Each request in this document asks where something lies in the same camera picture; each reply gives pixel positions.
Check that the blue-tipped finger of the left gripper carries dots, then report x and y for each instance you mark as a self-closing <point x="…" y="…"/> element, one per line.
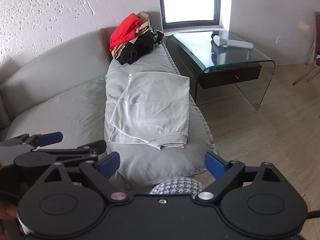
<point x="41" y="140"/>

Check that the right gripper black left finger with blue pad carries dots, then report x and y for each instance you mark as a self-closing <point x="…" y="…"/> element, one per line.
<point x="80" y="177"/>

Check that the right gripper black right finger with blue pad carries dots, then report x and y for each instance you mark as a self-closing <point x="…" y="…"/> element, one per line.
<point x="230" y="175"/>

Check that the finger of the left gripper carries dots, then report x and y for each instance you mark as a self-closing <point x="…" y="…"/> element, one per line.
<point x="97" y="147"/>

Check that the white printed t-shirt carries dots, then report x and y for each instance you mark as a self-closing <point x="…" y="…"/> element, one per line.
<point x="153" y="110"/>

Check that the tan and black clothes pile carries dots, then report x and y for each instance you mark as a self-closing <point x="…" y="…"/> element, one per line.
<point x="146" y="40"/>

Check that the person's hand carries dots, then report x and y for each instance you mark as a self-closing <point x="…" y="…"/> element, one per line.
<point x="7" y="212"/>

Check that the houndstooth patterned fabric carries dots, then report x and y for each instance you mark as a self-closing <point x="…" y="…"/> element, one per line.
<point x="178" y="186"/>

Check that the light grey sofa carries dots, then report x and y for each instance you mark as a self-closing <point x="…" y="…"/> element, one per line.
<point x="73" y="89"/>

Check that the glass side table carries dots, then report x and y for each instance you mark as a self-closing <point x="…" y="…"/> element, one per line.
<point x="197" y="55"/>

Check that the red garment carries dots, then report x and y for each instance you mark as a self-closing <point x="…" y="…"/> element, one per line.
<point x="125" y="31"/>

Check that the window with dark frame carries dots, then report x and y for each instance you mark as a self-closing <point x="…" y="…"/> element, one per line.
<point x="183" y="14"/>

